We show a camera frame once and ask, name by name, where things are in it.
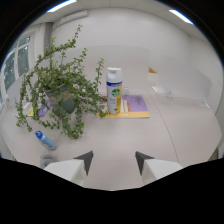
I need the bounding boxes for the purple and yellow book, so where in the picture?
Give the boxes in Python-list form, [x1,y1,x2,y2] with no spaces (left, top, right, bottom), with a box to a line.
[97,94,151,119]

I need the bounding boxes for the blue capped plastic bottle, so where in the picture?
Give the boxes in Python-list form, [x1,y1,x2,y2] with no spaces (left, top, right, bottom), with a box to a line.
[34,130,58,151]

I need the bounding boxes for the purple and yellow booklet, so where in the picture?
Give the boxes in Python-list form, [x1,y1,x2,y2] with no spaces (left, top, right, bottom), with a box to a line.
[26,99,52,118]

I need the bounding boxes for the green plant pot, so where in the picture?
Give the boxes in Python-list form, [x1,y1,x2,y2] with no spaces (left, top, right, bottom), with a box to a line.
[44,83,77,117]

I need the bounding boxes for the green trailing potted plant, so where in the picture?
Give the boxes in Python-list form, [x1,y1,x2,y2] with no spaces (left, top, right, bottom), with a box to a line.
[15,24,110,140]

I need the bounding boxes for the white spray can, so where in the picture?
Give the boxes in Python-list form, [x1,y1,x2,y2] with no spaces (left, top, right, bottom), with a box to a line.
[105,66,124,116]

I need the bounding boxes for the clear desk divider panel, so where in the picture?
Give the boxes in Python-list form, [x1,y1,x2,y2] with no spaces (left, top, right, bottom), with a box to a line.
[146,53,213,104]

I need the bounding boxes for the window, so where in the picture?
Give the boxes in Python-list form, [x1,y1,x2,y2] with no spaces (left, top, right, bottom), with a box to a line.
[0,35,32,101]

